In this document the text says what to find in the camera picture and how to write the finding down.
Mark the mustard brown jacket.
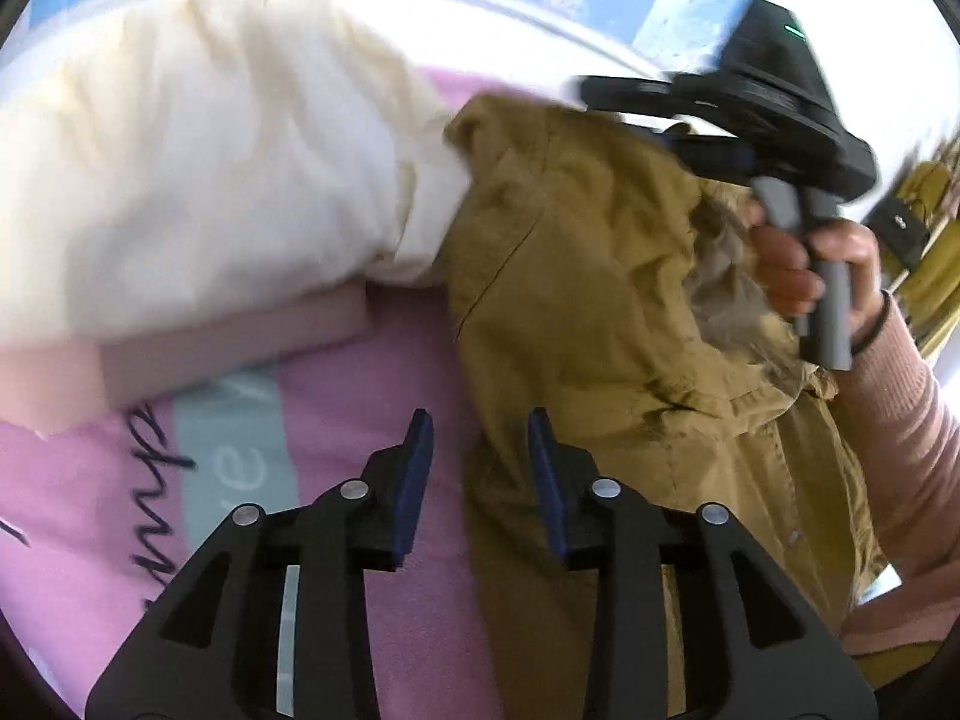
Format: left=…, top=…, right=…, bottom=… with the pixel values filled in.
left=442, top=94, right=946, bottom=720

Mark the hanging yellow garment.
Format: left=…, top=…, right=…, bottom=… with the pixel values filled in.
left=896, top=157, right=960, bottom=361

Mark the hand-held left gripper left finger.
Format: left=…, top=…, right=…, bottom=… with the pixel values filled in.
left=85, top=409, right=434, bottom=720

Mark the black handbag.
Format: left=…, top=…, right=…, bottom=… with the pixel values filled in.
left=862, top=199, right=931, bottom=271

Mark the pink daisy bed sheet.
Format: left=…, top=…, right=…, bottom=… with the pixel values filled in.
left=0, top=67, right=503, bottom=720

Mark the cream white garment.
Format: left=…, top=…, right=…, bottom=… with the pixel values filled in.
left=0, top=0, right=481, bottom=353

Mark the pale pink pad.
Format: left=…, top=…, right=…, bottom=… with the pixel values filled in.
left=0, top=285, right=380, bottom=436

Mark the black wrist band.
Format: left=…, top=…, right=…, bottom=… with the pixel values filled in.
left=851, top=291, right=895, bottom=355

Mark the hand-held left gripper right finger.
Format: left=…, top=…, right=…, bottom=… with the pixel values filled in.
left=527, top=409, right=878, bottom=720

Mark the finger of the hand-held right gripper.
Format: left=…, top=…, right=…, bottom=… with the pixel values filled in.
left=660, top=126, right=755, bottom=182
left=577, top=75, right=676, bottom=121

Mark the person's right forearm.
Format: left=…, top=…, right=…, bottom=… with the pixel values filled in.
left=829, top=300, right=960, bottom=653

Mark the person's right hand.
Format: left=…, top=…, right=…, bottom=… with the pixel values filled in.
left=742, top=199, right=890, bottom=351

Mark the colourful wall map poster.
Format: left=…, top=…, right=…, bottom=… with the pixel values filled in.
left=22, top=0, right=788, bottom=76

